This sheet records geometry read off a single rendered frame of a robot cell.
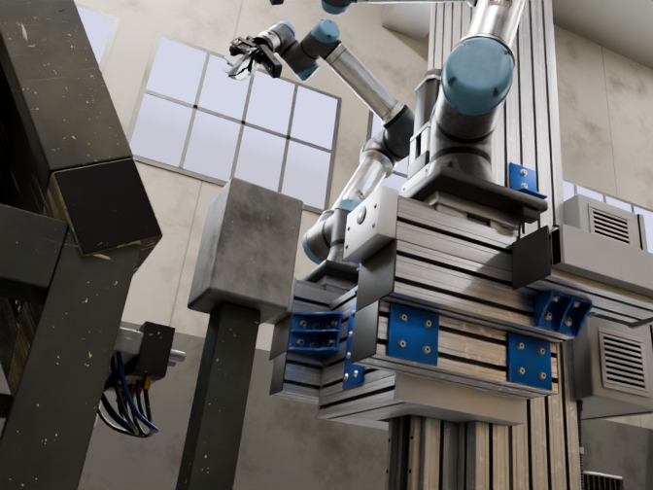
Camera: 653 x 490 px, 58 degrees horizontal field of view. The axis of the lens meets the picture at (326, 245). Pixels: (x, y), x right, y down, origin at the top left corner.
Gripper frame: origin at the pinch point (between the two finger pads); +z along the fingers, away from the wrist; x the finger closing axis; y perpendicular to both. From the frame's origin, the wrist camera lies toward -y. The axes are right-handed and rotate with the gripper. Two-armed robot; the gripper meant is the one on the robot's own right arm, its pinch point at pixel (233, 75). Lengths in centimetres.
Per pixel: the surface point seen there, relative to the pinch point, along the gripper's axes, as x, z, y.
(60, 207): 31, 90, -24
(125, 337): 0, 84, -30
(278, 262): 25, 75, -49
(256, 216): 29, 72, -43
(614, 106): -225, -671, -209
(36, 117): 37, 84, -15
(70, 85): 39, 77, -15
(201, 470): 13, 101, -55
